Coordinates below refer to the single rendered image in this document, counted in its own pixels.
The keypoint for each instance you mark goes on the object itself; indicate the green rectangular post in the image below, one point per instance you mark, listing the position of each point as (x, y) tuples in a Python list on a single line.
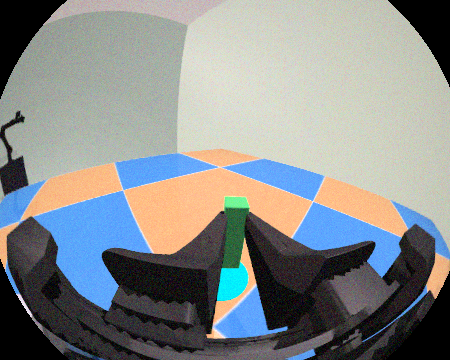
[(236, 208)]

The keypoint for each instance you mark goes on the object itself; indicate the cyan circle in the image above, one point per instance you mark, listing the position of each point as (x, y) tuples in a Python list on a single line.
[(233, 282)]

